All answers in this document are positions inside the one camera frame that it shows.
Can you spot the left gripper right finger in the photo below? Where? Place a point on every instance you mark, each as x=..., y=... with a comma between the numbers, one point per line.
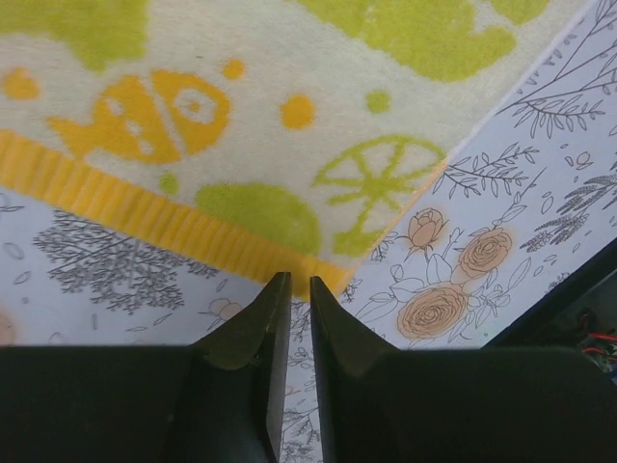
x=379, y=403

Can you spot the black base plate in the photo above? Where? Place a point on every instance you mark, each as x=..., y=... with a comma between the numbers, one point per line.
x=579, y=313

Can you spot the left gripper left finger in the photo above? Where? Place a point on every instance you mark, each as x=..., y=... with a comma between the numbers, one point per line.
x=219, y=399

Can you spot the yellow lemon print towel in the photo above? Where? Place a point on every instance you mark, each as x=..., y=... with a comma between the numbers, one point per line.
x=264, y=136

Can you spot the floral table mat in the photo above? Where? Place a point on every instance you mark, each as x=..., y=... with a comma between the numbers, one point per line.
x=450, y=265

